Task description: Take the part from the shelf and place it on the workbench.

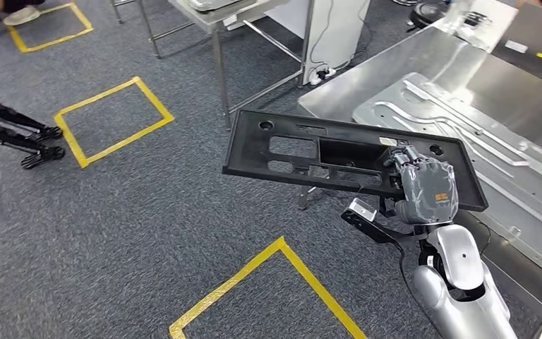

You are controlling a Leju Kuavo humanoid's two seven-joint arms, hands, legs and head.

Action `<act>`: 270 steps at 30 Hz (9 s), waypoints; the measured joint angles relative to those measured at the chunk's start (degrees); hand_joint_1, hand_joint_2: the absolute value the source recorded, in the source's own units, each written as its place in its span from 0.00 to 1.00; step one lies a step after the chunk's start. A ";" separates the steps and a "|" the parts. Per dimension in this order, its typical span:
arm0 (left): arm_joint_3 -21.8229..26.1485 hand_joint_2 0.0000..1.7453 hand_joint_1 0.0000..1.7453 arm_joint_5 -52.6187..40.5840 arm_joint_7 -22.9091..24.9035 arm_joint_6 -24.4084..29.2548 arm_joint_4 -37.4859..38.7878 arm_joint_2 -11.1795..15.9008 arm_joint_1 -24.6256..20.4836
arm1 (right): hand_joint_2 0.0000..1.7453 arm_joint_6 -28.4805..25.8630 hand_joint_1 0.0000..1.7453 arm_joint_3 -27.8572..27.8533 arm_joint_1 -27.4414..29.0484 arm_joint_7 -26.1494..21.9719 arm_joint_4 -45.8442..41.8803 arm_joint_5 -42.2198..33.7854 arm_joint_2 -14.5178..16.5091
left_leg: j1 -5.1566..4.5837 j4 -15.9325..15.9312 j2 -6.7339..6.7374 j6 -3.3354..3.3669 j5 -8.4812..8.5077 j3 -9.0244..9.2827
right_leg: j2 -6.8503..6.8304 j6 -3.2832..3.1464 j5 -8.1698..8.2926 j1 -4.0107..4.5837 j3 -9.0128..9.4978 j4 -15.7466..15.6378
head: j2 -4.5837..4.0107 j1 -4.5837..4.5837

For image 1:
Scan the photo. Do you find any black plastic panel with cutouts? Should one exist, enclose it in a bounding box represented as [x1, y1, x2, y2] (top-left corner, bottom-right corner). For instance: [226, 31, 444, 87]
[222, 109, 489, 213]

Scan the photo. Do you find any stainless steel workbench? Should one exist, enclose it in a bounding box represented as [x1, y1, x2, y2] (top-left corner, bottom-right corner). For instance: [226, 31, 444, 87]
[298, 18, 542, 339]

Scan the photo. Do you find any white power strip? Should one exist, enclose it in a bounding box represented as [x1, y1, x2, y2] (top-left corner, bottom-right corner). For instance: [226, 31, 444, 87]
[309, 66, 337, 87]

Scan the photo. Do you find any yellow floor tape outline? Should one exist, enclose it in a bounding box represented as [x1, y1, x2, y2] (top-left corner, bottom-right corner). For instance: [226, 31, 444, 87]
[54, 76, 176, 170]
[6, 2, 95, 53]
[169, 236, 368, 339]

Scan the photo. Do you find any stamped sheet metal plate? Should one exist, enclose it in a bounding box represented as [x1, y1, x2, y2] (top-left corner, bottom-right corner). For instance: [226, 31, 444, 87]
[352, 72, 542, 237]

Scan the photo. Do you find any black round device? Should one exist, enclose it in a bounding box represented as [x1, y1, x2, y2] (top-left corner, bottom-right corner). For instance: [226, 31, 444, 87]
[409, 2, 447, 29]

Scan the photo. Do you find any black legged robot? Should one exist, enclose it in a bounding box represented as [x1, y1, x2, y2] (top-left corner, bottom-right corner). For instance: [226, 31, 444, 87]
[0, 9, 66, 170]

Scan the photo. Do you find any white table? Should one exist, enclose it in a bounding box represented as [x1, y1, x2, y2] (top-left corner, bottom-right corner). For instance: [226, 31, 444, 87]
[432, 0, 519, 52]

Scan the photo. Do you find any person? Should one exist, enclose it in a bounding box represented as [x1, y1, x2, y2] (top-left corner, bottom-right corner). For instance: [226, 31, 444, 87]
[0, 0, 45, 27]

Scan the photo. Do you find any grey metal case with labels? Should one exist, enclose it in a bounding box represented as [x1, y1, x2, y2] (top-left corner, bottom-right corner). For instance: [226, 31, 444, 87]
[491, 2, 542, 92]

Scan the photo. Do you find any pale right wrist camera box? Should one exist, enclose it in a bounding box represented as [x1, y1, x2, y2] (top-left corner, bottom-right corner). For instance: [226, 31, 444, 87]
[348, 198, 378, 222]

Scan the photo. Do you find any steel frame table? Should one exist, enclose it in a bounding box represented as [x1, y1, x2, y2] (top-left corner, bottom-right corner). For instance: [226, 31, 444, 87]
[109, 0, 316, 132]

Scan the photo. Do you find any black power cable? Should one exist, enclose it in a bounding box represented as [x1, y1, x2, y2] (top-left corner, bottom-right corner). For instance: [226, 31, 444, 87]
[308, 0, 338, 71]

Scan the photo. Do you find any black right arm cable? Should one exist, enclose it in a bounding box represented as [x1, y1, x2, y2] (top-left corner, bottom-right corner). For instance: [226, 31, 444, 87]
[392, 238, 442, 333]

